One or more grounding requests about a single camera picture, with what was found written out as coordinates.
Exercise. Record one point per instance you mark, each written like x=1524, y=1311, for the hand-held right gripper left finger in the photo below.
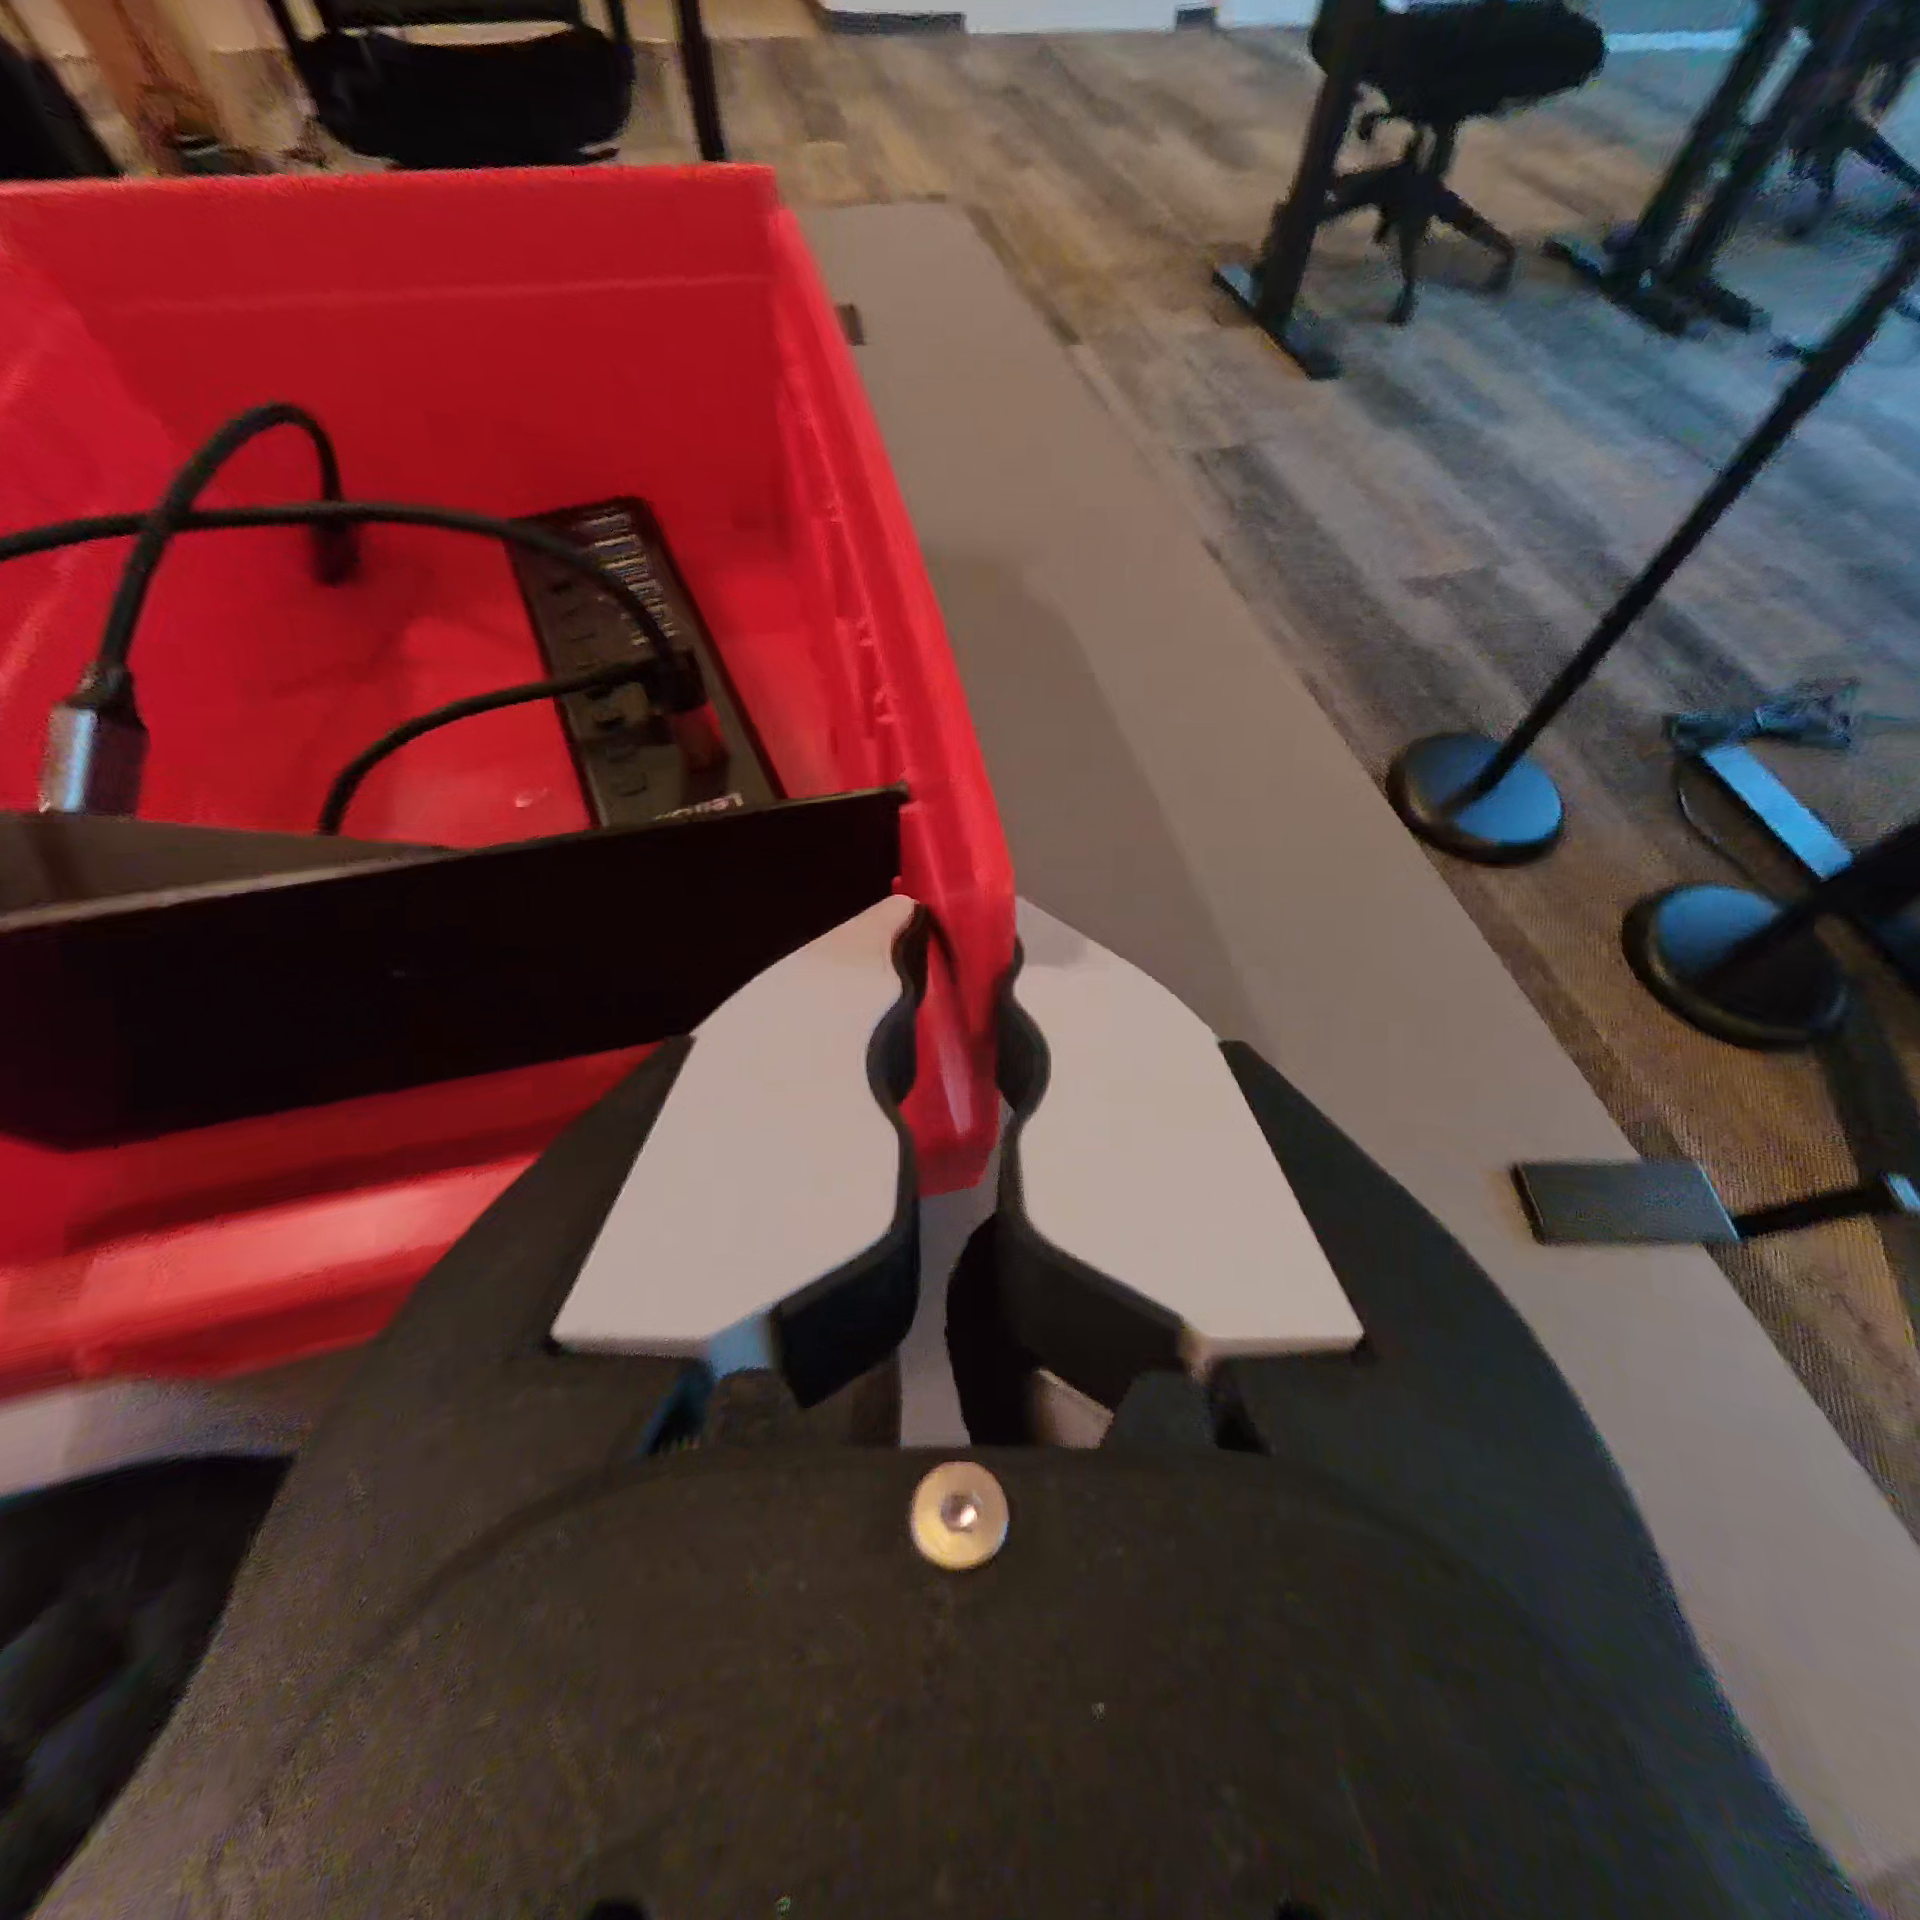
x=749, y=1139

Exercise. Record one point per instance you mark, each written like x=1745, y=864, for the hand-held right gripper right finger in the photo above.
x=1168, y=1169

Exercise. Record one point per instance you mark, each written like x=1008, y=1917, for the black multi-port usb hub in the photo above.
x=451, y=960

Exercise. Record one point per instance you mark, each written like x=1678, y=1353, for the red plastic bin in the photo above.
x=597, y=330

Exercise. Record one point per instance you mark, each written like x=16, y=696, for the grey flat plate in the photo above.
x=1628, y=1203

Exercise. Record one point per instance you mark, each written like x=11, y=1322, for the black round base stand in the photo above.
x=1475, y=793
x=1732, y=960

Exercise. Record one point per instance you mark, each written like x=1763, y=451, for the black power strip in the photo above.
x=593, y=631

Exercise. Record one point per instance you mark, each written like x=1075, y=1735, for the grey desk foot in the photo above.
x=1778, y=811

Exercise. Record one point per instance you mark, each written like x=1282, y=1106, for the black desk leg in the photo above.
x=1298, y=238

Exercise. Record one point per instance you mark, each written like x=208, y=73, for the black office chair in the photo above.
x=1442, y=59
x=451, y=77

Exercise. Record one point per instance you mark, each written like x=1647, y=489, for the black desk frame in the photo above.
x=1707, y=182

